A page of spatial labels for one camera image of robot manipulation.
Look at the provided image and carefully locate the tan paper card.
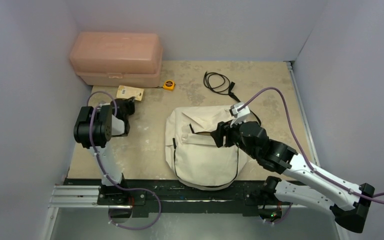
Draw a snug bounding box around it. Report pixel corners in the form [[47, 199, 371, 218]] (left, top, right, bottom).
[[116, 85, 144, 102]]

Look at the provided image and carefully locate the beige canvas backpack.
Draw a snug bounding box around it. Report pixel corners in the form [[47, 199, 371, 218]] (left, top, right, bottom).
[[164, 105, 249, 191]]

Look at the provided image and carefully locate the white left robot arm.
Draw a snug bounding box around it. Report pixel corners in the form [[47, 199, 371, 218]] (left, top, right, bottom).
[[73, 99, 240, 205]]

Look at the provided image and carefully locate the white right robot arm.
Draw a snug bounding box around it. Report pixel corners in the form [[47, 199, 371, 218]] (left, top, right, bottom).
[[224, 121, 375, 234]]

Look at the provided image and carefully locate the yellow tape measure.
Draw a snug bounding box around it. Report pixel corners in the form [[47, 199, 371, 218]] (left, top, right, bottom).
[[162, 80, 176, 91]]

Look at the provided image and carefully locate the pink plastic storage box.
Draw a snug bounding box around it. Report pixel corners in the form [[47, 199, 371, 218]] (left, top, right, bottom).
[[69, 31, 163, 88]]

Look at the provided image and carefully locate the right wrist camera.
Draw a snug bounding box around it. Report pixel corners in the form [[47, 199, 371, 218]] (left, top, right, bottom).
[[229, 102, 251, 128]]

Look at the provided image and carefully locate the black coiled cable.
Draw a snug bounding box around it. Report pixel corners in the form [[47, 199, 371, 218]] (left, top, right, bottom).
[[203, 71, 237, 96]]

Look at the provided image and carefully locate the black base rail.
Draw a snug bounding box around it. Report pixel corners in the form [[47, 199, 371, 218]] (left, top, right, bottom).
[[49, 178, 289, 218]]

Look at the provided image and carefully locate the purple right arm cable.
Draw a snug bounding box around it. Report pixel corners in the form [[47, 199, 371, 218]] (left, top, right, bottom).
[[236, 87, 384, 226]]

